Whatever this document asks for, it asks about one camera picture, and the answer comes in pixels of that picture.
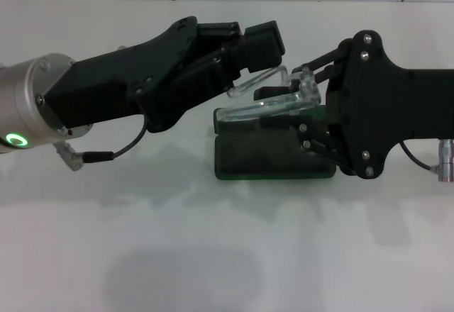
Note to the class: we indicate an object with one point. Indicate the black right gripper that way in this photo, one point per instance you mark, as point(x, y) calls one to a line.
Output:
point(372, 106)

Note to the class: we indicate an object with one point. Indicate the clear frame glasses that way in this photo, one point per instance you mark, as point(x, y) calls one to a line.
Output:
point(276, 106)

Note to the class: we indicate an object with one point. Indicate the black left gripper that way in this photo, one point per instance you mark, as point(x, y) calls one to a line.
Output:
point(106, 85)

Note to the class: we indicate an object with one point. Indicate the green glasses case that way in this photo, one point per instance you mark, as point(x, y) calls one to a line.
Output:
point(248, 156)

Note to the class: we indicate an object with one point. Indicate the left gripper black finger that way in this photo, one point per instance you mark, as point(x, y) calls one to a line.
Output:
point(264, 46)
point(227, 64)

